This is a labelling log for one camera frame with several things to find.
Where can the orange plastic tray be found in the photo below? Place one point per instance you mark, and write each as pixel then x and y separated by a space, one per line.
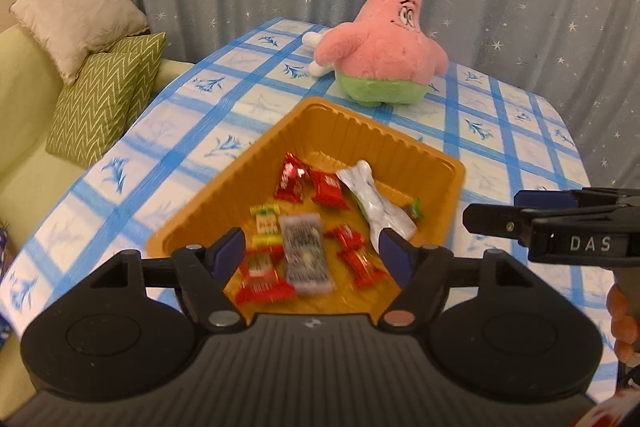
pixel 328 138

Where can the dark red foil candy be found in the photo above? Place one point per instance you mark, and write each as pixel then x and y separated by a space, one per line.
pixel 291 183

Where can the large red date candy packet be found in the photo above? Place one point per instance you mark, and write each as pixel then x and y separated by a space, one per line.
pixel 261 282

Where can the blue checked tablecloth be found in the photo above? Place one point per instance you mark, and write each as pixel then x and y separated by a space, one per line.
pixel 204 116

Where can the white silver snack packet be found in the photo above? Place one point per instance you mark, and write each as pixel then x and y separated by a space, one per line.
pixel 378 211

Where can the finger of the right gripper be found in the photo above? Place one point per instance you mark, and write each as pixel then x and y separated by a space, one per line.
pixel 507 222
pixel 569 199

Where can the green zigzag cushion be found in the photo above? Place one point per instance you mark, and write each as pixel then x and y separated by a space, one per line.
pixel 110 93

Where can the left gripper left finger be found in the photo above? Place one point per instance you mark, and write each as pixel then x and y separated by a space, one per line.
pixel 202 274

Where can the pink starfish plush toy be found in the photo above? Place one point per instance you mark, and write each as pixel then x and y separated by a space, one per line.
pixel 380 57

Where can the beige cushion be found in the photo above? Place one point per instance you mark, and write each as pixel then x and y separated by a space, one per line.
pixel 70 30

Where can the yellow candy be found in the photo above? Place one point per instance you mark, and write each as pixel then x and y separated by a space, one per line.
pixel 267 225

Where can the red candy with amber window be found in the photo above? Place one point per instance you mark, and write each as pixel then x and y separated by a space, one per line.
pixel 327 190

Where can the green candy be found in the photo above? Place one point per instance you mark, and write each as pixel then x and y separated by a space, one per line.
pixel 414 210

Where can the small red candy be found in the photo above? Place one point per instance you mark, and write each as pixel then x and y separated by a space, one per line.
pixel 348 238

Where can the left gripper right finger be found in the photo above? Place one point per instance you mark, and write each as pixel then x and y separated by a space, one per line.
pixel 421 273

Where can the grey silver snack packet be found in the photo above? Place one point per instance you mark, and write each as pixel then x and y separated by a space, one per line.
pixel 306 267

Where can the person's right hand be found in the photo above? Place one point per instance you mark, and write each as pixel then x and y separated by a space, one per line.
pixel 624 328

